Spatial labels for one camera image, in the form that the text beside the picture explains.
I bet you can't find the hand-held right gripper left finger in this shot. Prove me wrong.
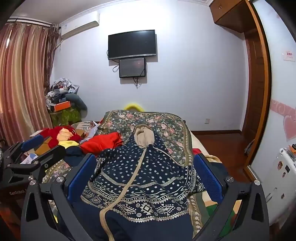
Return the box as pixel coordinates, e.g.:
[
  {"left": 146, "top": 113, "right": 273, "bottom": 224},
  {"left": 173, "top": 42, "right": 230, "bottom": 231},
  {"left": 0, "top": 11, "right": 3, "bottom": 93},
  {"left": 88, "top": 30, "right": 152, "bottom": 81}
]
[{"left": 21, "top": 153, "right": 97, "bottom": 241}]

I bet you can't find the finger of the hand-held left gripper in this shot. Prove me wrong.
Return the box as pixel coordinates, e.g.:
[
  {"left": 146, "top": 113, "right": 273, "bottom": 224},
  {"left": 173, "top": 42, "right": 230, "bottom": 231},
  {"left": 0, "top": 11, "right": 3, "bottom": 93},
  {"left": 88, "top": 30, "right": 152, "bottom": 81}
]
[
  {"left": 7, "top": 134, "right": 45, "bottom": 167},
  {"left": 7, "top": 146, "right": 67, "bottom": 184}
]

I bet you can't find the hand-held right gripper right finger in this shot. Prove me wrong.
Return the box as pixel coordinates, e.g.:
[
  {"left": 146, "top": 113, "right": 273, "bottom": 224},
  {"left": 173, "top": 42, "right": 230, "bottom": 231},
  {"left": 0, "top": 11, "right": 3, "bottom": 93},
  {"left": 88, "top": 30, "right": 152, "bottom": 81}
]
[{"left": 193, "top": 153, "right": 270, "bottom": 241}]

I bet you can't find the navy patterned hoodie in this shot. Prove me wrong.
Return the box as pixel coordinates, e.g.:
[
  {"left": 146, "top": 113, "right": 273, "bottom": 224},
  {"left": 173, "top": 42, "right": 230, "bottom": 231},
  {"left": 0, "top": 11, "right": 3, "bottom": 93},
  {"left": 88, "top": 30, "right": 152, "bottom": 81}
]
[{"left": 65, "top": 124, "right": 207, "bottom": 241}]

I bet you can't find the brown cardboard box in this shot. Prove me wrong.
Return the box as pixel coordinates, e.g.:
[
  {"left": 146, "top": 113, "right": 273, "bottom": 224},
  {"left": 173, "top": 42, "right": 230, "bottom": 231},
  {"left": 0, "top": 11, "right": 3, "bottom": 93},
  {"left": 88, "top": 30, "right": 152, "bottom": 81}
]
[{"left": 35, "top": 136, "right": 59, "bottom": 156}]

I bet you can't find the yellow cloth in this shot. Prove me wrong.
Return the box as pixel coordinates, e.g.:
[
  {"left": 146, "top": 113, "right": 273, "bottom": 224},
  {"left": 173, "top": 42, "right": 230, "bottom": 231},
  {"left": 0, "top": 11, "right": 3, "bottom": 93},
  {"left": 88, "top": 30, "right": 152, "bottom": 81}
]
[{"left": 45, "top": 140, "right": 79, "bottom": 174}]

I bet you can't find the red plush toy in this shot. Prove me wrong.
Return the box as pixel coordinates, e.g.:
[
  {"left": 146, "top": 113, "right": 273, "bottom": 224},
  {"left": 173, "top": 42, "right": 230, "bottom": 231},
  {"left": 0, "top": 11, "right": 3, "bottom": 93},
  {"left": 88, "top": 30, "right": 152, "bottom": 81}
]
[{"left": 40, "top": 125, "right": 82, "bottom": 149}]

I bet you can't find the red garment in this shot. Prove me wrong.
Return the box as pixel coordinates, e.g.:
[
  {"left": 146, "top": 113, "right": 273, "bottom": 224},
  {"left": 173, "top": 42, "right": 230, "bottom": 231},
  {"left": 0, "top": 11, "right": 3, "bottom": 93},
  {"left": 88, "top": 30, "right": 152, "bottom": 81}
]
[{"left": 80, "top": 132, "right": 125, "bottom": 155}]

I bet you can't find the green patterned cloth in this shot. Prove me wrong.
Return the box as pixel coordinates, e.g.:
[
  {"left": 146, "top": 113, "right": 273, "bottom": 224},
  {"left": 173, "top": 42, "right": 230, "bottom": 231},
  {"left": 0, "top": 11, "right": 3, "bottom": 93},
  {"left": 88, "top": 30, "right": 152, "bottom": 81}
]
[{"left": 50, "top": 109, "right": 82, "bottom": 127}]

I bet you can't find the colourful cartoon bedsheet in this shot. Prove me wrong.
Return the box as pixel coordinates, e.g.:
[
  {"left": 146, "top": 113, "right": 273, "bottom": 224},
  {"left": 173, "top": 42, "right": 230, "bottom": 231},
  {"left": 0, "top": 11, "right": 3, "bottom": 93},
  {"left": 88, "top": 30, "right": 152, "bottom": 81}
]
[{"left": 203, "top": 198, "right": 242, "bottom": 233}]

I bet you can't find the beige geometric patterned cloth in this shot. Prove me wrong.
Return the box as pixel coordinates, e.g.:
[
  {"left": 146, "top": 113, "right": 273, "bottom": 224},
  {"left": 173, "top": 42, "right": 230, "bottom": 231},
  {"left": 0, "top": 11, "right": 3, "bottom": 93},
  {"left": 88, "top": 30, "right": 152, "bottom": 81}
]
[{"left": 71, "top": 120, "right": 103, "bottom": 140}]

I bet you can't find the orange box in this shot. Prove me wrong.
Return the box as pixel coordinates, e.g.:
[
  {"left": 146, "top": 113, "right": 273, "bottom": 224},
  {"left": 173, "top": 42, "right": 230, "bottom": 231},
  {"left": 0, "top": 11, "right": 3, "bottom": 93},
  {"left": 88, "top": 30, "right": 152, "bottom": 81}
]
[{"left": 54, "top": 100, "right": 71, "bottom": 112}]

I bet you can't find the pile of clutter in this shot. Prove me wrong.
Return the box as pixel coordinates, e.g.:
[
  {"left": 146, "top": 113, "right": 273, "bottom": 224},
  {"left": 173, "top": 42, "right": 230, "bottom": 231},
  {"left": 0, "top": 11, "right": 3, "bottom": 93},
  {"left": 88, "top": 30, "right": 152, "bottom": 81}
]
[{"left": 46, "top": 77, "right": 80, "bottom": 112}]

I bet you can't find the grey plush pillow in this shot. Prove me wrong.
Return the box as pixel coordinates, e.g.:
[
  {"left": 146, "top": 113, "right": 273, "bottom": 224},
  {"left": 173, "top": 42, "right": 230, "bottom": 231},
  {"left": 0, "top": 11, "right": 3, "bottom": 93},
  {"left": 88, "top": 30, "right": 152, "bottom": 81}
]
[{"left": 67, "top": 93, "right": 88, "bottom": 112}]

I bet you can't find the striped pink curtain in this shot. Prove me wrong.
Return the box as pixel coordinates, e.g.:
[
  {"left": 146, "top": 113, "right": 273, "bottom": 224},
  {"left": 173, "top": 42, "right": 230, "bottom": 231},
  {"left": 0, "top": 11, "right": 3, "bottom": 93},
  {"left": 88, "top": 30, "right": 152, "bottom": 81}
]
[{"left": 0, "top": 20, "right": 60, "bottom": 147}]

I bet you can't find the green floral blanket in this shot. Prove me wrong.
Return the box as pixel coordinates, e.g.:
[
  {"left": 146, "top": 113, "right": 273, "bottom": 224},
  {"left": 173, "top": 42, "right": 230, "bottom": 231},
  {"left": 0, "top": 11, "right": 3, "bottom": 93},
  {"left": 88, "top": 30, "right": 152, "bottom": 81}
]
[{"left": 43, "top": 110, "right": 208, "bottom": 237}]

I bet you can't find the white suitcase with stickers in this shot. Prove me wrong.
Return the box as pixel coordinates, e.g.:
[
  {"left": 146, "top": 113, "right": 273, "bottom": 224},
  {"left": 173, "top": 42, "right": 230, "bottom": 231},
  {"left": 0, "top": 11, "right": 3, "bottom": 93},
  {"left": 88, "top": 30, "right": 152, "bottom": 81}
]
[{"left": 251, "top": 147, "right": 296, "bottom": 224}]

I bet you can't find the pink heart decal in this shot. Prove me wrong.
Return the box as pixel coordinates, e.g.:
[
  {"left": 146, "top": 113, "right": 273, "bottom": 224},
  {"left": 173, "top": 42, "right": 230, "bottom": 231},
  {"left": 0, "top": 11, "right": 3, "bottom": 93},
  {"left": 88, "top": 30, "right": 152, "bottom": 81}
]
[{"left": 270, "top": 99, "right": 296, "bottom": 142}]

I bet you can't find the white air conditioner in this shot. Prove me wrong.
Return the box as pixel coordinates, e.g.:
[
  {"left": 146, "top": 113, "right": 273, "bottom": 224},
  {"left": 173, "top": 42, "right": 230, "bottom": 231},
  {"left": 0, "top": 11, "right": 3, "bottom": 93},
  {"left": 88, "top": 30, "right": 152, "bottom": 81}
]
[{"left": 59, "top": 13, "right": 100, "bottom": 40}]

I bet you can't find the wooden overhead cabinet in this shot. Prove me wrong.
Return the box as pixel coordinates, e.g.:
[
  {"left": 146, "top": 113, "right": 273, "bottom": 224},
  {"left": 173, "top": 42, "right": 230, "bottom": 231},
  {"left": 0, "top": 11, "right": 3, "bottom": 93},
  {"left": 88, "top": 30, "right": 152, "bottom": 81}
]
[{"left": 209, "top": 0, "right": 251, "bottom": 34}]

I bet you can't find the yellow ring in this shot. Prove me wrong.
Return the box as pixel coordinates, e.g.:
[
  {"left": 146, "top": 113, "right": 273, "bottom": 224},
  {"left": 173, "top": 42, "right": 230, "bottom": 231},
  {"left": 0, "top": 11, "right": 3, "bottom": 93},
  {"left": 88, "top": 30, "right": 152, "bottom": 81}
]
[{"left": 124, "top": 103, "right": 145, "bottom": 112}]

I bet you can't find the white wardrobe door wooden frame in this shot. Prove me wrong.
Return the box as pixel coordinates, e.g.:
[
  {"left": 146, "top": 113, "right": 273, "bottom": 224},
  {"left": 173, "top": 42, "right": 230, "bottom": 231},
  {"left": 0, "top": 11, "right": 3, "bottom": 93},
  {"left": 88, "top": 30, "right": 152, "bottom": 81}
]
[{"left": 245, "top": 0, "right": 296, "bottom": 232}]

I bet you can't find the small black wall monitor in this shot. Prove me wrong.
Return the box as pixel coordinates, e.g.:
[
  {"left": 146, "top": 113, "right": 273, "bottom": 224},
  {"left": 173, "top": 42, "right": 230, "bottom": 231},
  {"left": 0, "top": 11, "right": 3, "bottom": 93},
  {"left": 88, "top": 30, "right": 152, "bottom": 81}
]
[{"left": 119, "top": 58, "right": 146, "bottom": 78}]

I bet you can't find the large black wall television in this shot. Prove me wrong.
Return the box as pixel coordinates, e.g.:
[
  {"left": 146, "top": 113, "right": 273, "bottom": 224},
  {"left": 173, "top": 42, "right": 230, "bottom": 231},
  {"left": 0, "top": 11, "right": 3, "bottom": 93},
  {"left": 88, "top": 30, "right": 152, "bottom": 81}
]
[{"left": 108, "top": 30, "right": 156, "bottom": 60}]

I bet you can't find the small wall sign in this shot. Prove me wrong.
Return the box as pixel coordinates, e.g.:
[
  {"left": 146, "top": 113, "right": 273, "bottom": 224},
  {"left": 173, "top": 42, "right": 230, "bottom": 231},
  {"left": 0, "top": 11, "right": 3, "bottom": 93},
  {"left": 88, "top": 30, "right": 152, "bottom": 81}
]
[{"left": 281, "top": 50, "right": 296, "bottom": 62}]

